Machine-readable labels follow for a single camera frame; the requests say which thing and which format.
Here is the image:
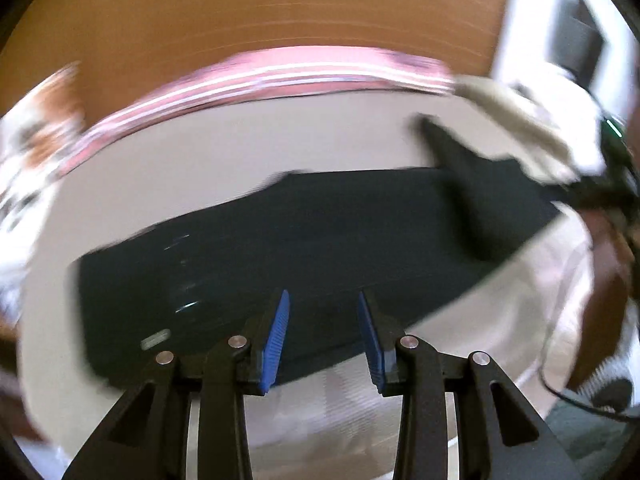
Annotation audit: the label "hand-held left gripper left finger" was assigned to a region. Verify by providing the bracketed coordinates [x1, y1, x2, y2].
[62, 289, 292, 480]

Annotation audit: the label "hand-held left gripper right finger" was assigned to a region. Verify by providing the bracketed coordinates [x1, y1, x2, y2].
[357, 290, 583, 480]

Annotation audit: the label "black pants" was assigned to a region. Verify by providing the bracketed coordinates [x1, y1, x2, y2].
[75, 116, 563, 392]

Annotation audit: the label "person's right forearm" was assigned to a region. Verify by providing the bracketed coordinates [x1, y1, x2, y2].
[570, 205, 638, 391]

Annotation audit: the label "cream cloth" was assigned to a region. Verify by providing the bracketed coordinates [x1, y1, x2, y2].
[452, 76, 607, 186]

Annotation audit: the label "beige bed mat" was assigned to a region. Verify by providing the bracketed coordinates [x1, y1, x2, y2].
[15, 87, 566, 461]

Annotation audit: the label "pink striped pillow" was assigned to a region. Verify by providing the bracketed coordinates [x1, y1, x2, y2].
[50, 46, 457, 181]

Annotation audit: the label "floral pillow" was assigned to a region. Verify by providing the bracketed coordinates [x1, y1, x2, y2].
[0, 60, 87, 321]

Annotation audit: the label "wooden headboard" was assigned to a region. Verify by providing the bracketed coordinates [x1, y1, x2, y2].
[10, 0, 516, 127]

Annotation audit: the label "black cable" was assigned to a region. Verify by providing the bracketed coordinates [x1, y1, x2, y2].
[542, 240, 633, 418]

